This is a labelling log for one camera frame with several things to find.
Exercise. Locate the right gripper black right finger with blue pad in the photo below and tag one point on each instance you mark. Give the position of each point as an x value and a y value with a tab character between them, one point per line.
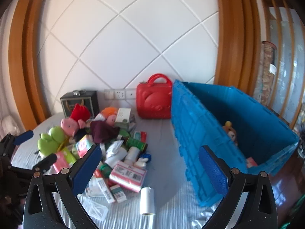
259	209

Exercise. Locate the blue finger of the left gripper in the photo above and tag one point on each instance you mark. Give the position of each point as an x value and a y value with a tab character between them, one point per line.
18	140

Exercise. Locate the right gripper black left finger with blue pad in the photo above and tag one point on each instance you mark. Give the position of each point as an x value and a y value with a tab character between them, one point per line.
40	208

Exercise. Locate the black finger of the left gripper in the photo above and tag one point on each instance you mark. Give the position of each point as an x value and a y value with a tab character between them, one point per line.
45	164

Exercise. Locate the red white toothpaste box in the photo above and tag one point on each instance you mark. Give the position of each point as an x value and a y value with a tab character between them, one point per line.
104	187

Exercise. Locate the white paper roll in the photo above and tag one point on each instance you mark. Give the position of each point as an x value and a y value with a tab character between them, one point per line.
132	155
147	201

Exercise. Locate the clear plastic box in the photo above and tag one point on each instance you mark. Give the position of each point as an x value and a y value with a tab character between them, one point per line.
94	209

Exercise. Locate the green frog plush toy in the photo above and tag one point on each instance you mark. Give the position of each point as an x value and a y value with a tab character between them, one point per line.
51	142

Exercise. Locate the pink green wipes pack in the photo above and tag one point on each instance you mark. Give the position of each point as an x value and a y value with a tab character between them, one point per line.
65	159

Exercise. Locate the pink mint tissue pack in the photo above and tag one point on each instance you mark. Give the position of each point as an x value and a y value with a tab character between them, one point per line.
84	145

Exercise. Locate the green plastic jar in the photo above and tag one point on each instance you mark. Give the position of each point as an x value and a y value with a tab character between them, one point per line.
105	170

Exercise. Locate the pink pig plush toy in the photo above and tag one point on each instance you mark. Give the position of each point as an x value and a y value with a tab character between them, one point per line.
77	120

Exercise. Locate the blue plastic storage crate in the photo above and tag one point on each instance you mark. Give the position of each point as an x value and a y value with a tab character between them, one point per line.
198	113

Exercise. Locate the dark purple cloth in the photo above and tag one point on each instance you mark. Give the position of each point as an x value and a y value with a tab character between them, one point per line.
102	132

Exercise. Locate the white blue wipes pack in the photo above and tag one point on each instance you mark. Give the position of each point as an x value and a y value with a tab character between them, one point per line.
116	151

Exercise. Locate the white medicine box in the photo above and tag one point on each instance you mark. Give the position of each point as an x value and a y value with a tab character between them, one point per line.
118	193

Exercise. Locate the brown teddy bear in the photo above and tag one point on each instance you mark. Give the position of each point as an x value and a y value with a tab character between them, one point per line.
230	131

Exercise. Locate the black metal box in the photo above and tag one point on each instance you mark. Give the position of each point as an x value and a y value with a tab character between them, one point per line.
87	98

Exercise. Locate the pink white tissue pack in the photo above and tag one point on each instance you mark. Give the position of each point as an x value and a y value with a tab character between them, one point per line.
129	177

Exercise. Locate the dark green can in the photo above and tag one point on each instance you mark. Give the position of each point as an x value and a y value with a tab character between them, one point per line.
131	142

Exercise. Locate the white green carton box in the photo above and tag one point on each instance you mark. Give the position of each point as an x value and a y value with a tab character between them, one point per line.
125	119

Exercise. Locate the rolled patterned carpet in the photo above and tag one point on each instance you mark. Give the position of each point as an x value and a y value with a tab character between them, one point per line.
266	73

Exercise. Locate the red plastic toy case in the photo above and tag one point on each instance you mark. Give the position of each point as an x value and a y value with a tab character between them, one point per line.
154	97

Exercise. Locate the white wall power sockets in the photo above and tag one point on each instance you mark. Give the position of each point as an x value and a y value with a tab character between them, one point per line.
119	94

